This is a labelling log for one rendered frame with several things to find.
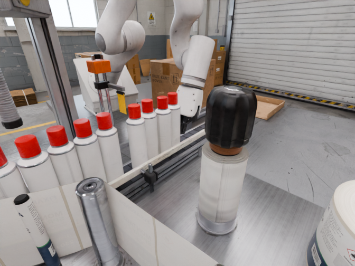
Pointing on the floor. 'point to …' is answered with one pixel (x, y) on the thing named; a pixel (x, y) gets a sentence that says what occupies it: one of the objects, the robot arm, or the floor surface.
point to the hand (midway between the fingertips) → (181, 128)
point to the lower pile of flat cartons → (24, 97)
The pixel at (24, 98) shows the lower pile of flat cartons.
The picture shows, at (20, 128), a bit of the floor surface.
